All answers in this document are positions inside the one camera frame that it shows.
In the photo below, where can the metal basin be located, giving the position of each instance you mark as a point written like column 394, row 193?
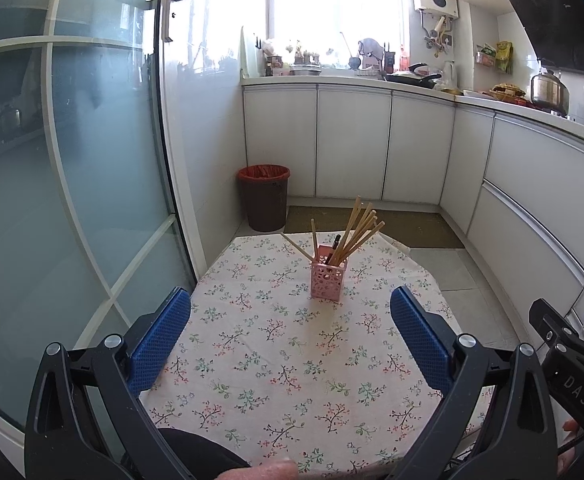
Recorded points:
column 306, row 70

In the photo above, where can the white jug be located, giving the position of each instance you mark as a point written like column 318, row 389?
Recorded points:
column 449, row 77

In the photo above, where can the pink perforated utensil holder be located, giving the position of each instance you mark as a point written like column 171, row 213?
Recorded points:
column 328, row 280

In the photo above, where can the steel kettle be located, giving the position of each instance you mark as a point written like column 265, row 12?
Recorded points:
column 549, row 90

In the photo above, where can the black pen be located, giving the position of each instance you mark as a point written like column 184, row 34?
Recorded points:
column 336, row 242

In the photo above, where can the person's right hand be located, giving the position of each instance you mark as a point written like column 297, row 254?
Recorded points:
column 570, row 426

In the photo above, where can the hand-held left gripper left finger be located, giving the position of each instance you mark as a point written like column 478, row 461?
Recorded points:
column 159, row 340

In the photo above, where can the person's bare knee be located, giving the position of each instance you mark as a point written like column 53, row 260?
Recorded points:
column 267, row 472

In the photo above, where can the red bottle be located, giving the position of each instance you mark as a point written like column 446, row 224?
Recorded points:
column 404, row 60

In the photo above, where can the brown trash bin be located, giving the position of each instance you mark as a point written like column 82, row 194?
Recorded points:
column 264, row 205

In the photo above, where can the olive floor mat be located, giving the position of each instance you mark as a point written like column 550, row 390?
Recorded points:
column 421, row 230

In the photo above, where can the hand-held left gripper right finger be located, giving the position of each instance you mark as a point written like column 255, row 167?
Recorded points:
column 421, row 340

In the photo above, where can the bright kitchen window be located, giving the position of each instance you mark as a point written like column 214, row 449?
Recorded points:
column 332, row 5

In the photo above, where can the group of bamboo chopsticks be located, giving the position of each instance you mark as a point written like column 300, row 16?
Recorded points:
column 359, row 230

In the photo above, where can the black frying pan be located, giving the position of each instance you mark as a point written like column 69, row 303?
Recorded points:
column 411, row 79

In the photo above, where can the frosted glass sliding door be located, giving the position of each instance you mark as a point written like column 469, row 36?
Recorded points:
column 72, row 160

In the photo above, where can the grey cloth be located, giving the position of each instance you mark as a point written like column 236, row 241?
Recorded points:
column 371, row 46

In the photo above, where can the white cutting board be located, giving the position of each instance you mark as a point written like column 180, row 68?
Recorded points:
column 249, row 55

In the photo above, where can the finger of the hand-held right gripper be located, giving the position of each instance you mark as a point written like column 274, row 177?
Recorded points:
column 566, row 360

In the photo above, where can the wall rack with packets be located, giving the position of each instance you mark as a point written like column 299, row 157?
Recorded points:
column 504, row 55

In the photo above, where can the white kitchen base cabinets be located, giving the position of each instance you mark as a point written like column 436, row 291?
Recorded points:
column 351, row 145

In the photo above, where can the floral tablecloth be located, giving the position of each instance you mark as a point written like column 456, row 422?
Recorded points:
column 292, row 350

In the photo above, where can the person's dark shorts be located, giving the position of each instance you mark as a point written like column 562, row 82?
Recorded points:
column 197, row 455

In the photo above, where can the pale round chopstick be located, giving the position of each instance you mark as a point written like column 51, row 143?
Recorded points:
column 314, row 235
column 297, row 246

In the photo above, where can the basket of food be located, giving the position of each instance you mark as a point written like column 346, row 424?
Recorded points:
column 509, row 91

